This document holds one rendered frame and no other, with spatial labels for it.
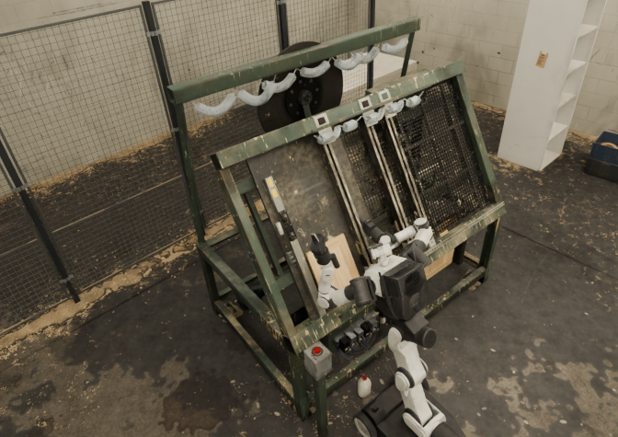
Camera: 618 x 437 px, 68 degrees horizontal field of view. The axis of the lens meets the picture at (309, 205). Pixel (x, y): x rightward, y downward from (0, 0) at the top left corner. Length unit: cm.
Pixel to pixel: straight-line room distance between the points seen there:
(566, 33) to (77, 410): 582
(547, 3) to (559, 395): 395
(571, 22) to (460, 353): 366
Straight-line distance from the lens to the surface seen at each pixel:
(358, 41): 367
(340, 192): 300
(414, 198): 339
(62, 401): 428
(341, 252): 306
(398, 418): 347
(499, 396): 390
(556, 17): 591
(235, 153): 265
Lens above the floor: 317
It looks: 35 degrees down
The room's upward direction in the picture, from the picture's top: 4 degrees counter-clockwise
